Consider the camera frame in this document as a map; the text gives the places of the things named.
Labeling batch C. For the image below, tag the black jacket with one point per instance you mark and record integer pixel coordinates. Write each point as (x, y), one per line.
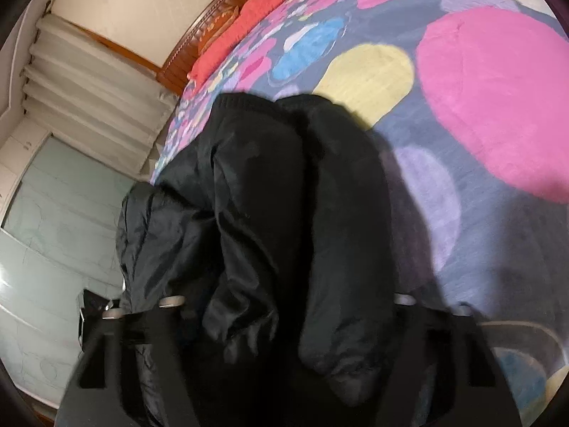
(266, 231)

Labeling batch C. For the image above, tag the wooden wall trim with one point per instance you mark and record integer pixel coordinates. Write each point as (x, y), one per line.
(129, 55)

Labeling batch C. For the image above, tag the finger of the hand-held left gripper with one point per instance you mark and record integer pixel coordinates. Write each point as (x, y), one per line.
(95, 311)

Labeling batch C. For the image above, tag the red pillow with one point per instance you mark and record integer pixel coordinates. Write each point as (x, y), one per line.
(249, 22)

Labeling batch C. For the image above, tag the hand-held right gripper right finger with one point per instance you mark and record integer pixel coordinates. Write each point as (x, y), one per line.
(426, 342)

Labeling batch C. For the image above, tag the white striped curtain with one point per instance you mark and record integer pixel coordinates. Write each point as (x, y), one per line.
(98, 93)

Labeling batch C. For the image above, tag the colourful dotted bedspread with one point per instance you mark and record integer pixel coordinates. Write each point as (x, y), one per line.
(480, 111)

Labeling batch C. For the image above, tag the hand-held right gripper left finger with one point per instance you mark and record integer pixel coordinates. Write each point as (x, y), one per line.
(164, 342)

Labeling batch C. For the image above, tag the frosted glass door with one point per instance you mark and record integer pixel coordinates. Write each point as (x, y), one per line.
(62, 240)

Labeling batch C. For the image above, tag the wooden headboard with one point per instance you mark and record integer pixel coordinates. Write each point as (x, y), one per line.
(200, 40)

